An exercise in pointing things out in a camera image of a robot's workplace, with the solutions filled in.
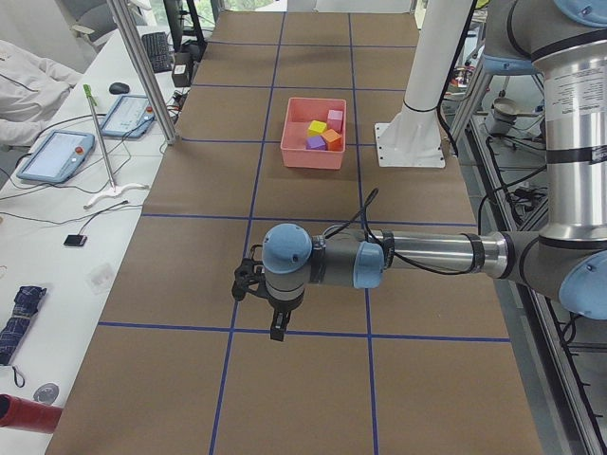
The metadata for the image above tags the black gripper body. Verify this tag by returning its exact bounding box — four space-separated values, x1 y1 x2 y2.
231 245 267 300

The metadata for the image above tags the purple foam block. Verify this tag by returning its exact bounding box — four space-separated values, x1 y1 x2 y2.
305 136 326 151

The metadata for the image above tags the orange foam block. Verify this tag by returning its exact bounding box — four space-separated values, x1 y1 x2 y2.
321 129 343 152

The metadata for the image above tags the yellow foam block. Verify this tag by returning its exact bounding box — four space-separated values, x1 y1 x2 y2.
307 119 327 137

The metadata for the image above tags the pink foam block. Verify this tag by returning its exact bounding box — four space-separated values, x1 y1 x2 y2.
326 109 344 134

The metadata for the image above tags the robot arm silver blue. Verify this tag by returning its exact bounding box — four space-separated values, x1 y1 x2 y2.
231 1 606 340

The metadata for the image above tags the pink plastic bin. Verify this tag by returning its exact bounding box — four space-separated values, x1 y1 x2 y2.
281 98 346 171

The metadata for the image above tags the silver stick with green tip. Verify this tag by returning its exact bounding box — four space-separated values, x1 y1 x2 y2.
83 83 150 209

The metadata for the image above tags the small black device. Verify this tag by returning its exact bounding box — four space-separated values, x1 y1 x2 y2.
64 234 87 247

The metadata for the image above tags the far blue teach pendant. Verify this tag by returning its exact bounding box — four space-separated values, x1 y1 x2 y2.
101 95 155 138

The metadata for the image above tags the blue teach pendant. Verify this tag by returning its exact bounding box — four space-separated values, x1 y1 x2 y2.
101 95 155 138
17 130 95 183

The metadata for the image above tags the near blue teach pendant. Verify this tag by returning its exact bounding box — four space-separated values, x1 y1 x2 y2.
17 130 95 183

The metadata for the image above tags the black brown box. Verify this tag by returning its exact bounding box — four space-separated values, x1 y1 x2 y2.
172 52 193 88

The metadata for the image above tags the folded navy umbrella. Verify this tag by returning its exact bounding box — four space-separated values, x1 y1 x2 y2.
1 285 47 388

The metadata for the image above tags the black computer mouse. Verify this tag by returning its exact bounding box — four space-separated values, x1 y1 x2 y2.
108 82 130 95

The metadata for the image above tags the black keyboard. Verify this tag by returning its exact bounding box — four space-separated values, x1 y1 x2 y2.
140 31 172 73

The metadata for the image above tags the red cylinder bottle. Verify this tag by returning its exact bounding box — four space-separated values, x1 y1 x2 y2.
1 394 63 434

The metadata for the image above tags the person in white hoodie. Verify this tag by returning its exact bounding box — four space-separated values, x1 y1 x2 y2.
1 41 82 146

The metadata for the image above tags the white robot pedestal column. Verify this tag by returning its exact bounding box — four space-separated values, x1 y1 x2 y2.
375 0 475 169

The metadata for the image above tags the aluminium frame post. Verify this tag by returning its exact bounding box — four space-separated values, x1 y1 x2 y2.
106 0 177 145

